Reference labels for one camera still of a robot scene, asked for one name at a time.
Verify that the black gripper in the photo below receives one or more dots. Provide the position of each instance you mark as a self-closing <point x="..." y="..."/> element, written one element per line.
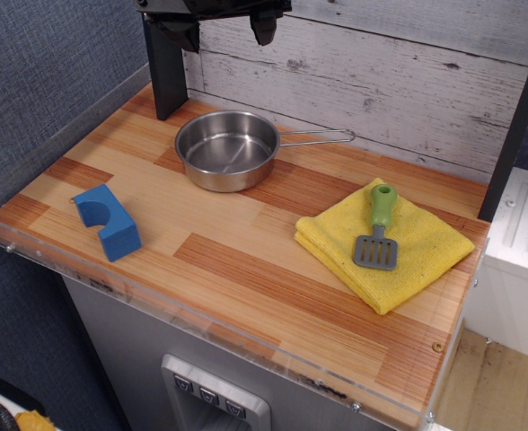
<point x="177" y="19"/>

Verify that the blue arch toy block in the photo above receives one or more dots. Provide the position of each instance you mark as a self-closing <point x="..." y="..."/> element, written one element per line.
<point x="118" y="235"/>

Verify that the yellow folded napkin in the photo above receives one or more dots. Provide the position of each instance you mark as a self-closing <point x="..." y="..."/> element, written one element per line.
<point x="428" y="247"/>

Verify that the grey toy cabinet front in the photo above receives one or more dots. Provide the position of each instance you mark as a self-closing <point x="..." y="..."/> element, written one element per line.
<point x="131" y="344"/>

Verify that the stainless steel pan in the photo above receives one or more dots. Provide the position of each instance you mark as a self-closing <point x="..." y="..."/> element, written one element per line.
<point x="233" y="150"/>

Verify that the silver button panel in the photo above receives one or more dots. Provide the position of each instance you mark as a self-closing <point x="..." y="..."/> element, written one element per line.
<point x="203" y="401"/>

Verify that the white plastic box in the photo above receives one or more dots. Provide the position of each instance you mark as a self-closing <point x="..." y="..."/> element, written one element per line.
<point x="497" y="304"/>

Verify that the yellow object bottom left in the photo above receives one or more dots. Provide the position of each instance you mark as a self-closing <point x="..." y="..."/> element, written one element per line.
<point x="33" y="421"/>

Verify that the dark grey left post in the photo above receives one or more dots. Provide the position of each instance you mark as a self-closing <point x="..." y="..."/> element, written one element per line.
<point x="166" y="71"/>

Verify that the dark grey post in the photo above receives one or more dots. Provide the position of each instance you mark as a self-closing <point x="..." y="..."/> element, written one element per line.
<point x="506" y="160"/>
<point x="166" y="71"/>

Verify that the green handled grey spatula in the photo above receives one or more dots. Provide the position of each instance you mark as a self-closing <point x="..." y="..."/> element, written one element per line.
<point x="377" y="251"/>

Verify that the clear acrylic guard rail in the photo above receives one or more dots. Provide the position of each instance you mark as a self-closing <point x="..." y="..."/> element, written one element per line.
<point x="227" y="265"/>

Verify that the dark grey right post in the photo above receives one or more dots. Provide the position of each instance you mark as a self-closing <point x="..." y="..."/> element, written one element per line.
<point x="506" y="160"/>

